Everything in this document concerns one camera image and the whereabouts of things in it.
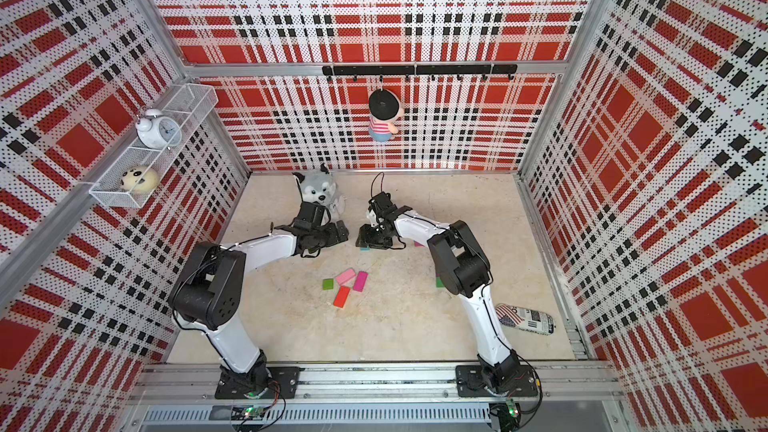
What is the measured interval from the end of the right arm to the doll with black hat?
244 millimetres

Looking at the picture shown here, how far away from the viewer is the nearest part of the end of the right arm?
30.7 inches

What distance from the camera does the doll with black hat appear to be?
942 millimetres
